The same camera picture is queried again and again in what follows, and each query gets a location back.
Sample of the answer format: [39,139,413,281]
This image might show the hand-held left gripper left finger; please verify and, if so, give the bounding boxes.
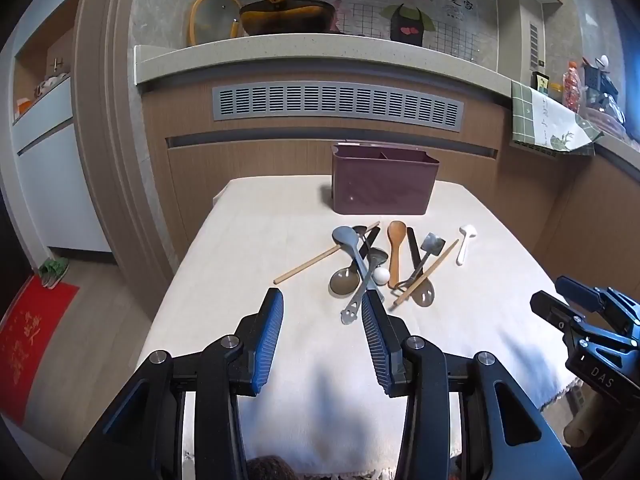
[62,287,285,480]

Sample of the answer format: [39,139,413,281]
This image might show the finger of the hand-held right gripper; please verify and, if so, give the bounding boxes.
[556,275,608,313]
[531,291,583,333]

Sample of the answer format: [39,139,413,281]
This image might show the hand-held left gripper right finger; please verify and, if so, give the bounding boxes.
[361,290,583,480]

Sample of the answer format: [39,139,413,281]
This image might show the wooden chopstick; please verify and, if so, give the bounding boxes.
[393,239,460,307]
[273,220,381,285]

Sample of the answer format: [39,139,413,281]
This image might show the black utensil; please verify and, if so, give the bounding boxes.
[406,227,425,281]

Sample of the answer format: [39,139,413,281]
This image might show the blue-grey plastic spoon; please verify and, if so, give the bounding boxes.
[332,226,373,293]

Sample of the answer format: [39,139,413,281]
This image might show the brown wooden spoon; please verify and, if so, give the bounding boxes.
[387,221,407,289]

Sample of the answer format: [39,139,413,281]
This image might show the purple utensil holder box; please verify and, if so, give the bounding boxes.
[331,143,440,216]

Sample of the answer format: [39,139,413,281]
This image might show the brown plastic spoon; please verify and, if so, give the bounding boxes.
[329,227,381,295]

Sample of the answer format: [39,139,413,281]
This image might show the translucent slotted spoon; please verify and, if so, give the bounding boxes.
[409,274,437,307]

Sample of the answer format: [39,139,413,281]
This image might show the tan round tube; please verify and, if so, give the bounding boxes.
[563,396,602,447]

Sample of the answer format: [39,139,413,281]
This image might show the small metal shovel spoon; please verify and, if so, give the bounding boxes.
[392,233,447,290]

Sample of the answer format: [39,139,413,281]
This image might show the white ceramic spoon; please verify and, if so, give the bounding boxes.
[455,224,477,265]

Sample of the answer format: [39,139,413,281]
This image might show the green checked towel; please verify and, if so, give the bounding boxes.
[509,80,604,156]

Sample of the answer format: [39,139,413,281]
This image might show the black countertop rack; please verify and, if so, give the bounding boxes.
[582,55,627,127]

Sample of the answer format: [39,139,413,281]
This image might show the red plastic bottle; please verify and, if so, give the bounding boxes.
[562,60,586,111]

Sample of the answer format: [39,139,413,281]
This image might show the green slippers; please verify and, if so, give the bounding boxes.
[38,257,70,289]

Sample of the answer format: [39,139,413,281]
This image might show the red doormat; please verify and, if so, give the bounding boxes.
[0,275,81,427]

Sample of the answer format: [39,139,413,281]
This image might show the grey vent grille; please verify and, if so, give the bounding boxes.
[212,82,464,134]

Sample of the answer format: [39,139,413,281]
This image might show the grey column vent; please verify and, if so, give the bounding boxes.
[529,22,545,68]

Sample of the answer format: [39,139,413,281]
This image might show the white cabinet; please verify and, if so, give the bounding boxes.
[14,77,112,254]

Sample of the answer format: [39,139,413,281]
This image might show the beige kitchen countertop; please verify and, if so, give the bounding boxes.
[134,34,517,107]

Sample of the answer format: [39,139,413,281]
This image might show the glass lid yellow rim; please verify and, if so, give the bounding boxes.
[187,0,242,47]

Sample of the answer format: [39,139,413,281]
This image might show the cartoon wall sticker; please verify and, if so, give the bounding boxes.
[295,0,476,53]

